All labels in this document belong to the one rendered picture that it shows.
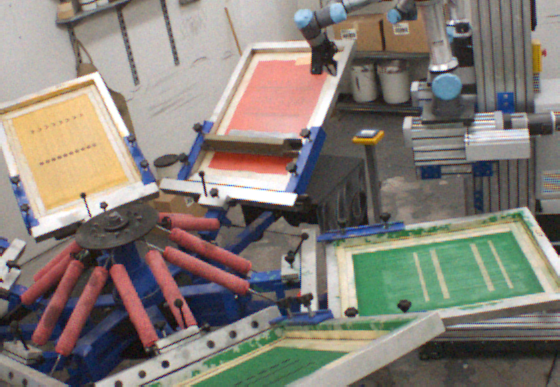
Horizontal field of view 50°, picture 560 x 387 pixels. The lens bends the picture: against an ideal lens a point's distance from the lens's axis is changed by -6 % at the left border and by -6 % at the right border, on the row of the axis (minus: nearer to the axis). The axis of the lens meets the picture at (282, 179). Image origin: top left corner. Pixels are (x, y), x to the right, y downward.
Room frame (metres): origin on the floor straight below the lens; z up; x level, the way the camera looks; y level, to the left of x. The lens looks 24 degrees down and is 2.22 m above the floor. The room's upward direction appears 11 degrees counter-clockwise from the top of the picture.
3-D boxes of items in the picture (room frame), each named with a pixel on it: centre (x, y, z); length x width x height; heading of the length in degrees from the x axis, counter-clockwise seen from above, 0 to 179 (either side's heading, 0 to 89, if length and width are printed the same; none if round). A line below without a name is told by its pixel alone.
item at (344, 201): (2.68, -0.23, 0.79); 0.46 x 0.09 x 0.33; 143
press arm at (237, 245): (2.40, 0.21, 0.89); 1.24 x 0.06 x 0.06; 143
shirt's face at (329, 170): (2.79, -0.09, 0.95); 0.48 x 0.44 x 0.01; 143
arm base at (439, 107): (2.49, -0.75, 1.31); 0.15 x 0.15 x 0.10
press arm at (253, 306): (1.83, -0.04, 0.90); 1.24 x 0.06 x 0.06; 83
